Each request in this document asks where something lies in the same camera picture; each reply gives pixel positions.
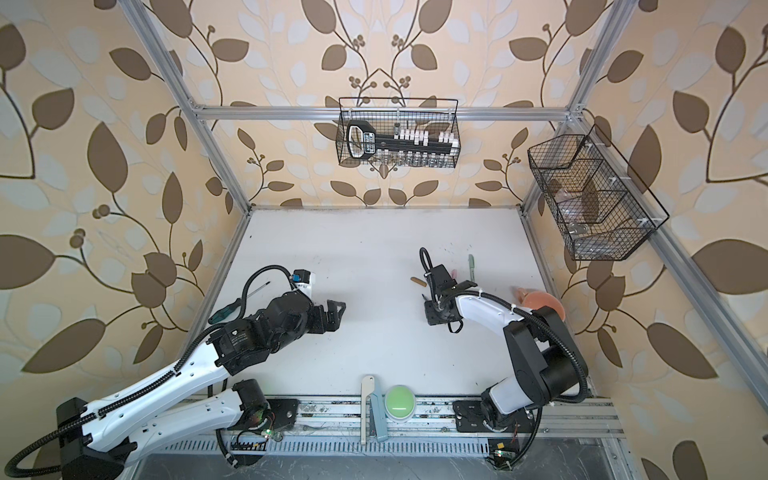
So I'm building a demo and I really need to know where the green pen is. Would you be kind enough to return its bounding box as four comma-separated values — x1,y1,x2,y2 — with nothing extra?
468,254,476,282

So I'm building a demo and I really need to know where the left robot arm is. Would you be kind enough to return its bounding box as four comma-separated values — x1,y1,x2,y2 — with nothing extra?
4,265,346,479

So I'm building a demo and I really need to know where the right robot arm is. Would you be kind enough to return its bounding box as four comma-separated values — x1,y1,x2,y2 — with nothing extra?
419,247,589,431

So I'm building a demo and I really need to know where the pink cup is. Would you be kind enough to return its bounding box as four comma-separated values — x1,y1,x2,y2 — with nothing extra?
515,288,566,320

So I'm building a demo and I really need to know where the green push button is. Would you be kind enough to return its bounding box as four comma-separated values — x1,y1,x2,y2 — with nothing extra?
384,385,416,422

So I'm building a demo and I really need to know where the black tool in basket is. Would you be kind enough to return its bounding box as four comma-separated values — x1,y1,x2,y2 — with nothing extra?
342,120,461,162

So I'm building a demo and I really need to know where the green handled screwdriver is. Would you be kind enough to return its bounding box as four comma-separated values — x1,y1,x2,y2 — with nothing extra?
208,281,270,325

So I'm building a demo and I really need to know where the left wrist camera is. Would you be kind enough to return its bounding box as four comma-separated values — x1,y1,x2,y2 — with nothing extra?
291,269,314,299

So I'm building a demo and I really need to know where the grey bracket tool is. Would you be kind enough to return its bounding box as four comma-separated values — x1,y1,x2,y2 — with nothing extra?
360,375,389,445

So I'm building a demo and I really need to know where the rear wire basket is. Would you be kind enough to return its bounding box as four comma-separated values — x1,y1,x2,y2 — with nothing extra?
335,95,462,169

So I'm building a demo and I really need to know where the side wire basket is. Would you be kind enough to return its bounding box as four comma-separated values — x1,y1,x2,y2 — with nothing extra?
527,125,669,261

